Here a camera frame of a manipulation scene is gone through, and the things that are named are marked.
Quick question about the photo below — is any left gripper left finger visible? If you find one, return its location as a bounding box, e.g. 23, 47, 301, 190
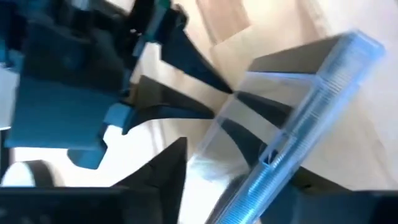
113, 136, 188, 224

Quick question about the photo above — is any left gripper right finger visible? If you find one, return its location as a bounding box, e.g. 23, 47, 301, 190
261, 167, 398, 224

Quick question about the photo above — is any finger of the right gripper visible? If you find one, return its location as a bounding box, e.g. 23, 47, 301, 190
123, 75, 216, 135
158, 6, 234, 94

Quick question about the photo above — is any swirl pattern jewel case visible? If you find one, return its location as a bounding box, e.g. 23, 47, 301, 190
186, 29, 387, 224

